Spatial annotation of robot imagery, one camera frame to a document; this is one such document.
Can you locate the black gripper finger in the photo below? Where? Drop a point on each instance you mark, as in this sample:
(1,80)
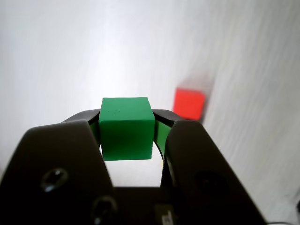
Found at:
(58,159)
(199,159)

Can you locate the green cube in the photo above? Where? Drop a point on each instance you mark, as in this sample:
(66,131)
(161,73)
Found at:
(126,131)

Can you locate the red cube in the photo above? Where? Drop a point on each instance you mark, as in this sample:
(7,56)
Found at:
(188,104)

